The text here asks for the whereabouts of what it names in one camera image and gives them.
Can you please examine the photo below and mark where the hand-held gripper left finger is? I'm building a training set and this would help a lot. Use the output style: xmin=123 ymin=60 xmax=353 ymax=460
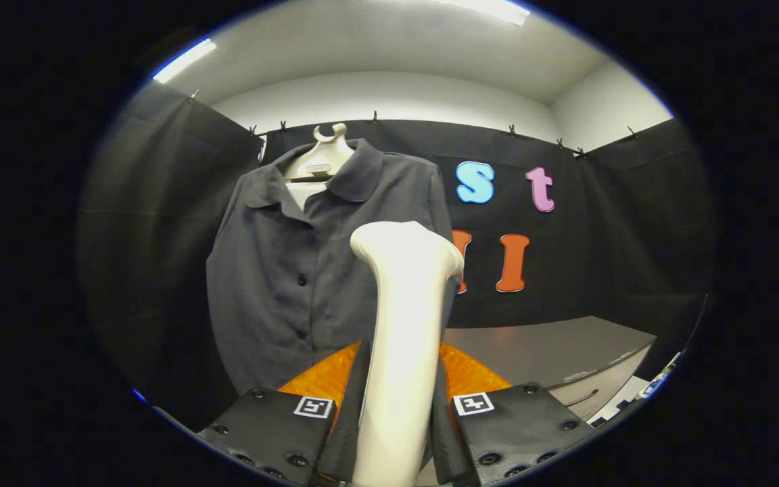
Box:
xmin=197 ymin=340 xmax=371 ymax=486

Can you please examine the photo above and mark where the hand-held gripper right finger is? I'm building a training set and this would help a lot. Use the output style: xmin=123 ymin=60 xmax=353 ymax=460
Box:
xmin=430 ymin=342 xmax=596 ymax=486

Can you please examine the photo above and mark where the dark grey button shirt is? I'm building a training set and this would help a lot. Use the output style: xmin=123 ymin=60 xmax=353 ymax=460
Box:
xmin=206 ymin=139 xmax=458 ymax=396

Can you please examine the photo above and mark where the cream plastic clothes hanger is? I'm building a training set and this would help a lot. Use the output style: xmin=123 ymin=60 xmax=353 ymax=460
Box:
xmin=283 ymin=122 xmax=356 ymax=210

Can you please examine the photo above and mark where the grey cabinet with dark top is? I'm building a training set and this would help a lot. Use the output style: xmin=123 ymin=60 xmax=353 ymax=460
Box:
xmin=440 ymin=315 xmax=657 ymax=423

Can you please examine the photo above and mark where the black backdrop cloth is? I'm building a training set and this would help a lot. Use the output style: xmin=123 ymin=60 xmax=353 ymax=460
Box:
xmin=78 ymin=81 xmax=718 ymax=434

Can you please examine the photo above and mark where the row of black clips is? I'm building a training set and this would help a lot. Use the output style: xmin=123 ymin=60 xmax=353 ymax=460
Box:
xmin=188 ymin=88 xmax=639 ymax=160

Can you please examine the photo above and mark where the narrow ceiling light panel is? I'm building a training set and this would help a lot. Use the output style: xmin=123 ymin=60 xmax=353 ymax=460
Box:
xmin=151 ymin=38 xmax=218 ymax=84

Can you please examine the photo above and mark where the rectangular ceiling light panel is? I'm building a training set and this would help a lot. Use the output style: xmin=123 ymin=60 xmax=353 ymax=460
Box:
xmin=444 ymin=0 xmax=532 ymax=26

